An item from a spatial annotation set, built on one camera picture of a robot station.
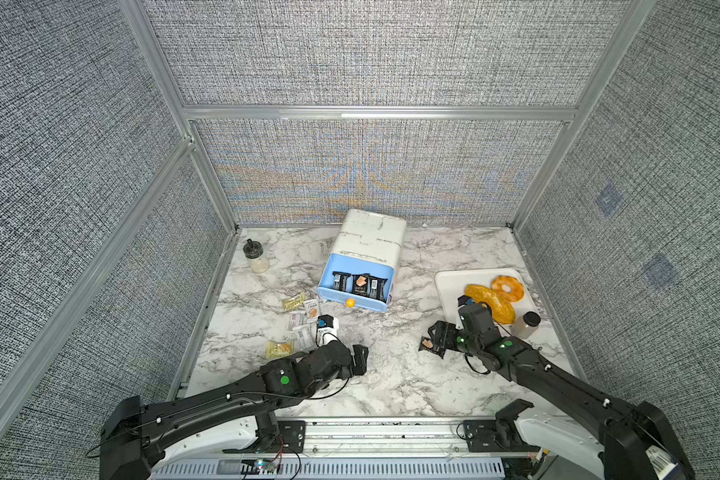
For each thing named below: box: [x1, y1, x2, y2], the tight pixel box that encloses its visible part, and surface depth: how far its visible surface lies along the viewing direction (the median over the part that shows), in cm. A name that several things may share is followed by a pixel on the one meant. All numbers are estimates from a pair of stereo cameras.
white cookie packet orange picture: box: [304, 299, 319, 321], surface depth 99 cm
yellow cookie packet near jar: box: [282, 292, 306, 312], surface depth 99 cm
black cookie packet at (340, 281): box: [332, 271, 351, 292], surface depth 86 cm
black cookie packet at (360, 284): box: [352, 273, 370, 297], surface depth 86 cm
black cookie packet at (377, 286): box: [369, 277, 388, 303], surface depth 85 cm
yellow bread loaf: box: [464, 284, 516, 324], surface depth 94 cm
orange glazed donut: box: [491, 275, 525, 303], surface depth 102 cm
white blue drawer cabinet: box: [317, 208, 407, 313], surface depth 87 cm
